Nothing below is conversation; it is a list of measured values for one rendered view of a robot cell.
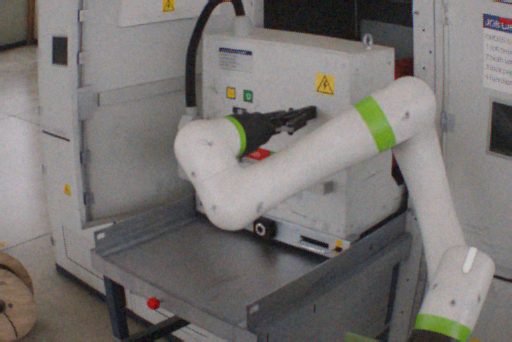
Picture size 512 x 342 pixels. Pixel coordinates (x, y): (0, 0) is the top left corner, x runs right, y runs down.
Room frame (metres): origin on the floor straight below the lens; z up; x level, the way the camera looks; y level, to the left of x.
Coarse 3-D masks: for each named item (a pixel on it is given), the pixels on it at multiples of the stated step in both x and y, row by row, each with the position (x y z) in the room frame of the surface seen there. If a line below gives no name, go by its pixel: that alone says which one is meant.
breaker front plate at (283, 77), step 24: (216, 48) 1.88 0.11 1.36; (240, 48) 1.82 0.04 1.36; (264, 48) 1.76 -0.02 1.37; (288, 48) 1.71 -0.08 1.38; (216, 72) 1.88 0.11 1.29; (240, 72) 1.82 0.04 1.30; (264, 72) 1.76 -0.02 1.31; (288, 72) 1.71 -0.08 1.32; (312, 72) 1.66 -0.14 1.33; (336, 72) 1.62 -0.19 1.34; (216, 96) 1.88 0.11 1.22; (240, 96) 1.82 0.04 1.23; (264, 96) 1.76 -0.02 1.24; (288, 96) 1.71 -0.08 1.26; (312, 96) 1.66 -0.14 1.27; (336, 96) 1.62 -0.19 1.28; (312, 120) 1.66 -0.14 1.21; (264, 144) 1.76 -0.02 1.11; (288, 144) 1.71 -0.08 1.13; (336, 192) 1.61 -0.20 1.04; (288, 216) 1.71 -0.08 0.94; (312, 216) 1.66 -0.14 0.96; (336, 216) 1.61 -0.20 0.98
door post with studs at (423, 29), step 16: (416, 0) 1.78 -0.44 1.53; (416, 16) 1.78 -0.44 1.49; (432, 16) 1.74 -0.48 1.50; (416, 32) 1.78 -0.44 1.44; (432, 32) 1.74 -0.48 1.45; (416, 48) 1.78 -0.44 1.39; (432, 48) 1.74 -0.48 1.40; (416, 64) 1.78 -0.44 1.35; (432, 64) 1.74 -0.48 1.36; (432, 80) 1.74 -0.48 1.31; (416, 224) 1.75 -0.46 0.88; (416, 240) 1.75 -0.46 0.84; (416, 256) 1.74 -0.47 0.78; (416, 272) 1.74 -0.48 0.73; (400, 320) 1.76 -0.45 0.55; (400, 336) 1.75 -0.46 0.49
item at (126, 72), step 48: (96, 0) 1.89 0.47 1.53; (144, 0) 1.96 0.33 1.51; (192, 0) 2.06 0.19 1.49; (96, 48) 1.89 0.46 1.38; (144, 48) 1.99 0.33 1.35; (96, 96) 1.89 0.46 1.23; (144, 96) 1.97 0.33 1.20; (96, 144) 1.88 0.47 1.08; (144, 144) 1.99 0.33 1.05; (96, 192) 1.88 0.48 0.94; (144, 192) 1.98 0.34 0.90; (192, 192) 2.09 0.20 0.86
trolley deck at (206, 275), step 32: (192, 224) 1.86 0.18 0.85; (96, 256) 1.64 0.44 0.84; (128, 256) 1.63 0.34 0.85; (160, 256) 1.64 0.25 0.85; (192, 256) 1.65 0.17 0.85; (224, 256) 1.66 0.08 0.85; (256, 256) 1.66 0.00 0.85; (288, 256) 1.66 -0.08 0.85; (320, 256) 1.65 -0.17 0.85; (384, 256) 1.64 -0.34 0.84; (128, 288) 1.54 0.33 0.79; (160, 288) 1.46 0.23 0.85; (192, 288) 1.47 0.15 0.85; (224, 288) 1.47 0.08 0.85; (256, 288) 1.48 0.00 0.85; (352, 288) 1.52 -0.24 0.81; (192, 320) 1.38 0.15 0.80; (224, 320) 1.32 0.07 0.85; (288, 320) 1.33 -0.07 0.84
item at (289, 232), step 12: (264, 216) 1.75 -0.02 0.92; (252, 228) 1.78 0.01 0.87; (276, 228) 1.72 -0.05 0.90; (288, 228) 1.69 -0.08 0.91; (300, 228) 1.67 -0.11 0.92; (312, 228) 1.66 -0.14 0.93; (288, 240) 1.69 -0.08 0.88; (312, 240) 1.64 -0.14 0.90; (324, 240) 1.62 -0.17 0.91; (348, 240) 1.58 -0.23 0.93
